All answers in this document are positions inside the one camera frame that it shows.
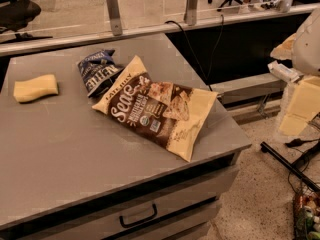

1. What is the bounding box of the black cable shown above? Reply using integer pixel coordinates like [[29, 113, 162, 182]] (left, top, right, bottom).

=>
[[164, 14, 225, 92]]

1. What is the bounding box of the black floor bar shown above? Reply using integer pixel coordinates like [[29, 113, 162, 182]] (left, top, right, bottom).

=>
[[260, 142, 320, 192]]

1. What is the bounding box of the metal glass bracket middle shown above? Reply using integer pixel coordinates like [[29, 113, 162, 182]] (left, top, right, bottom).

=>
[[184, 0, 198, 26]]

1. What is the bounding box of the grey cabinet drawer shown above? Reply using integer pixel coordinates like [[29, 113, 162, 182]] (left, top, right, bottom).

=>
[[20, 165, 238, 240]]

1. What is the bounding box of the brown and cream chip bag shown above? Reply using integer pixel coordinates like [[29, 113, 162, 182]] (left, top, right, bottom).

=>
[[93, 56, 217, 161]]

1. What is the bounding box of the white small box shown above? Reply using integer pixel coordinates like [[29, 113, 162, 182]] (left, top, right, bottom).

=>
[[268, 61, 300, 82]]

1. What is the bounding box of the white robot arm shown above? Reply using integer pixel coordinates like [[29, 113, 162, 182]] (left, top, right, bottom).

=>
[[292, 8, 320, 76]]

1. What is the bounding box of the yellow sponge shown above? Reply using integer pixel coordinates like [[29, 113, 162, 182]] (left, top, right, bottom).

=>
[[13, 74, 59, 103]]

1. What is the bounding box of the black drawer handle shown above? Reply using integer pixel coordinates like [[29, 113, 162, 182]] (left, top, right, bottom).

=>
[[119, 204, 158, 229]]

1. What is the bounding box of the basket of snack items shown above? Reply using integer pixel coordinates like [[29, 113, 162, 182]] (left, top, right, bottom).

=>
[[293, 187, 320, 240]]

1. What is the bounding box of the blue chip bag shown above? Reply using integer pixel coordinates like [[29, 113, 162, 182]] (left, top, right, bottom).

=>
[[78, 49, 124, 98]]

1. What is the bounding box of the grey low shelf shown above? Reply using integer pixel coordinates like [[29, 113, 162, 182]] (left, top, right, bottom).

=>
[[211, 73, 286, 104]]

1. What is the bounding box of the black office chair left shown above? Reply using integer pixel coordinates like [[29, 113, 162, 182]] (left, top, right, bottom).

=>
[[0, 0, 46, 41]]

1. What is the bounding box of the metal glass bracket left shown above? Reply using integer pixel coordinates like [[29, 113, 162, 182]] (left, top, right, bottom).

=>
[[106, 0, 123, 36]]

